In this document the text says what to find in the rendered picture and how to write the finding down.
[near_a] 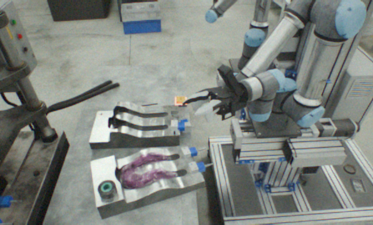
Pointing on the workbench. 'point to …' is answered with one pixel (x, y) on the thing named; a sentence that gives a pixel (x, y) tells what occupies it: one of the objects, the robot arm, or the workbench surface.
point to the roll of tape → (107, 189)
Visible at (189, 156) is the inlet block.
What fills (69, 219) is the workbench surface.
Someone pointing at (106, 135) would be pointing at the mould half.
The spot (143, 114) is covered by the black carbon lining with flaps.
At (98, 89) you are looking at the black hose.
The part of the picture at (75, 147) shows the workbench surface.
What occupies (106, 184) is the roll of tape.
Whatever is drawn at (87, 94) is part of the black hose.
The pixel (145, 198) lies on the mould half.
